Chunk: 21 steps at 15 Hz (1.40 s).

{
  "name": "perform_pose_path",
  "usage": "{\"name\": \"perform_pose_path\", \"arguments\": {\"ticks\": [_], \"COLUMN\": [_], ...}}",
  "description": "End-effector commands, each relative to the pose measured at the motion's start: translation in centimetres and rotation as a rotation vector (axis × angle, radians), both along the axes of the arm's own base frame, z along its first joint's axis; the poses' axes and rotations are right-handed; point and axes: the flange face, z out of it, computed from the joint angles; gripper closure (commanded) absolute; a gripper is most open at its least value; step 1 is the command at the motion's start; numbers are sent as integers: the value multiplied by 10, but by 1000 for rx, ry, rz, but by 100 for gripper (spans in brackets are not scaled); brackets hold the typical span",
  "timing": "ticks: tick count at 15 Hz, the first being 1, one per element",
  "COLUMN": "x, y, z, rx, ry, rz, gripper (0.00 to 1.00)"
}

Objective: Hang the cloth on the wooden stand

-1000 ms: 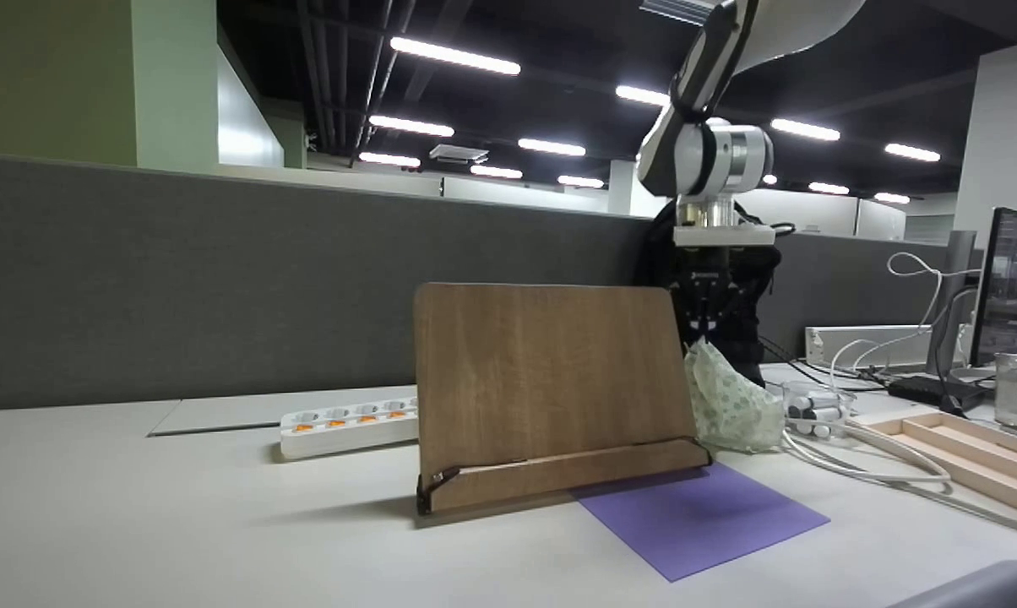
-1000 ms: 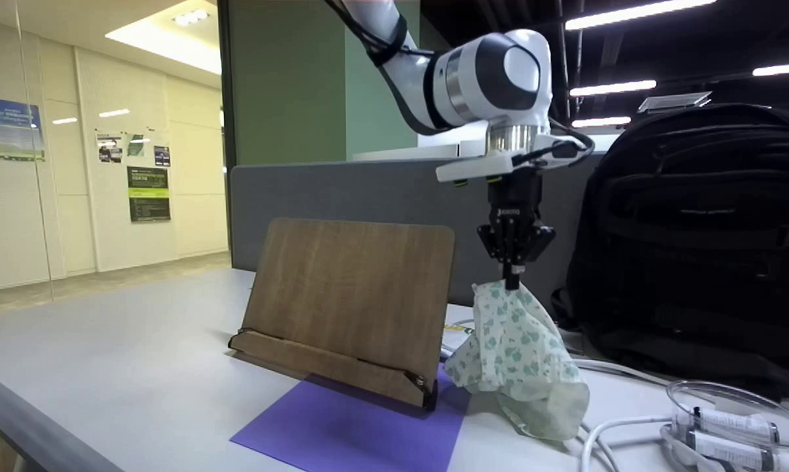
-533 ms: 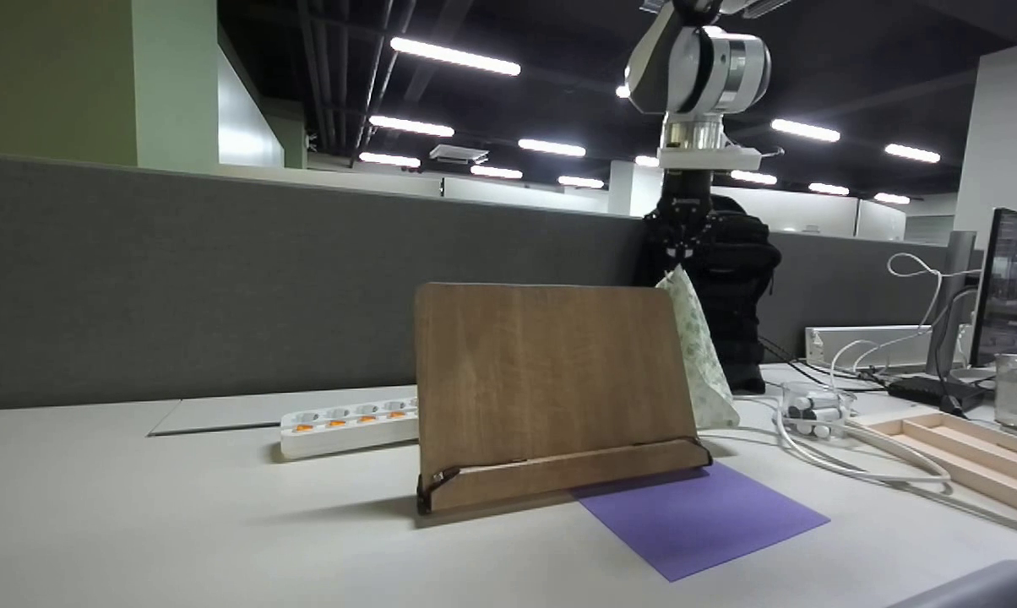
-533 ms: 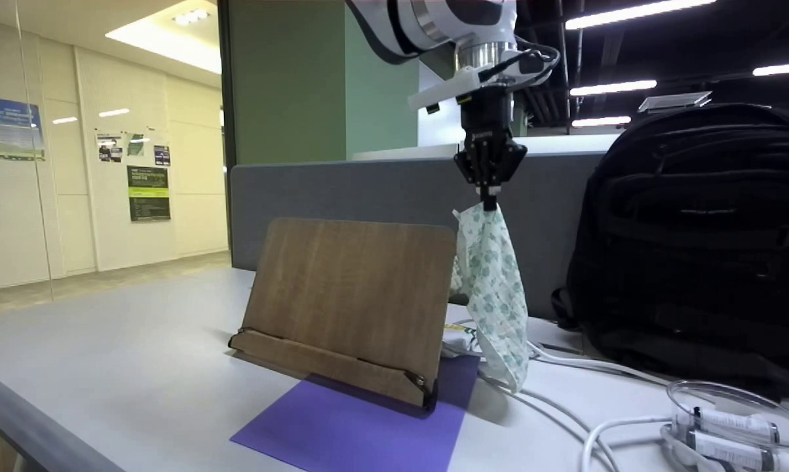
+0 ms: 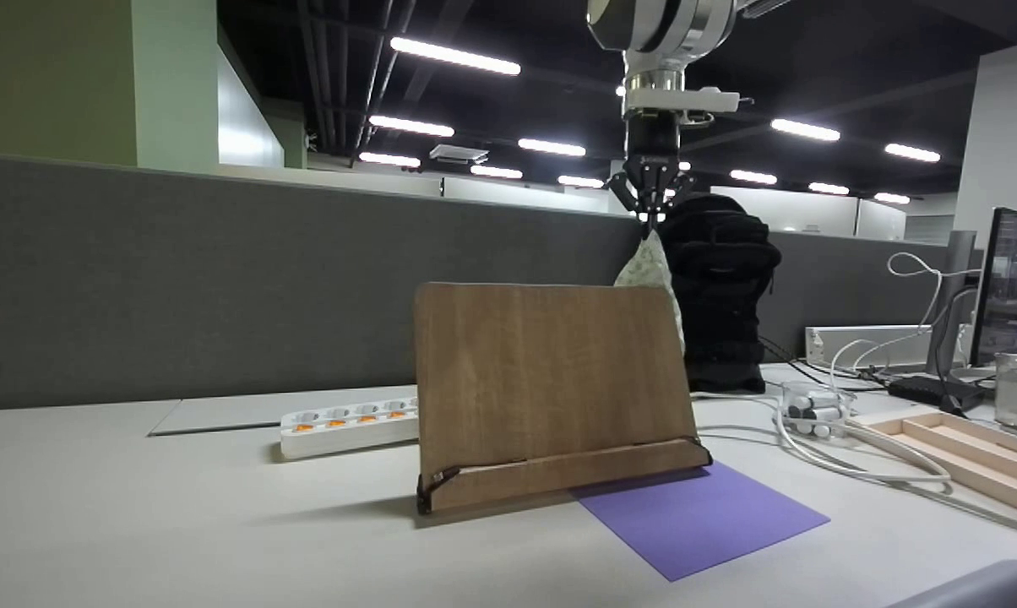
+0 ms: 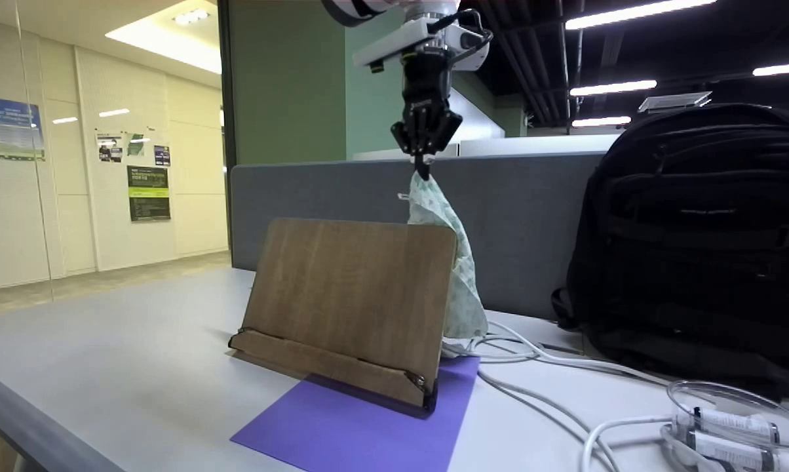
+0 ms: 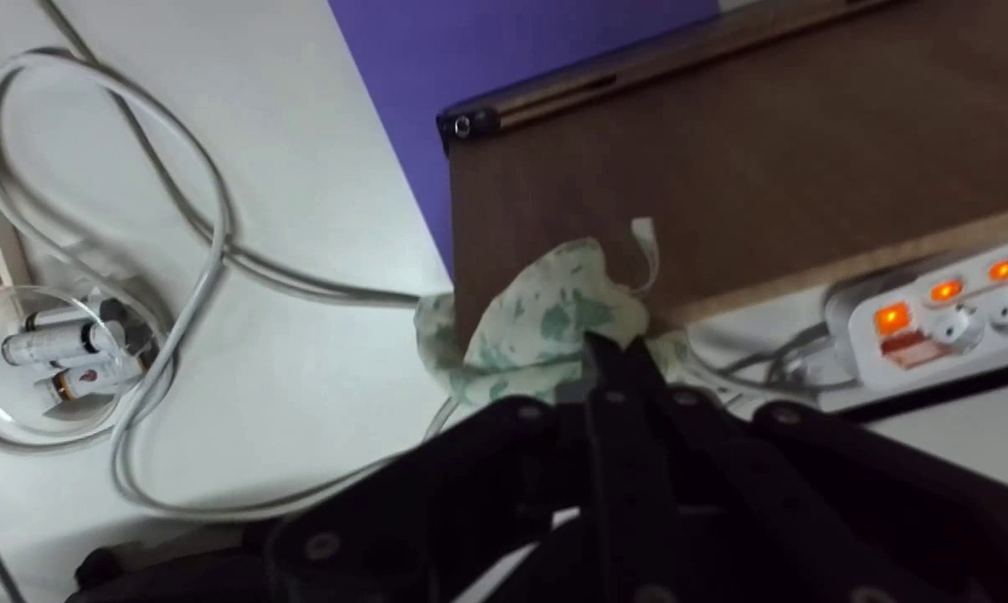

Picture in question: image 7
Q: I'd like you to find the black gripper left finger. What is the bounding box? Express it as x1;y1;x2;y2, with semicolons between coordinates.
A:
71;328;639;603

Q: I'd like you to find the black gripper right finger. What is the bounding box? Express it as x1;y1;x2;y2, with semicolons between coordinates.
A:
627;335;1008;603

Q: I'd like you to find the clear plastic bag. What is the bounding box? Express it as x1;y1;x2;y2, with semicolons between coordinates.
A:
413;213;697;413

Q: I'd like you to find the wooden book stand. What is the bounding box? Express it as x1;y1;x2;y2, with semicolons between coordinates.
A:
431;0;1008;352

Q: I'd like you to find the white power strip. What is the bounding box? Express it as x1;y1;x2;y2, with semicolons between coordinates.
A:
821;231;1008;394

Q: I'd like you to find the thin gray cable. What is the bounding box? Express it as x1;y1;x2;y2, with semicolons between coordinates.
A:
36;0;430;312
688;317;863;402

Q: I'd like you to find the thick white cable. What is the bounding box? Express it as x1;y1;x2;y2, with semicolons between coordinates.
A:
0;43;463;526

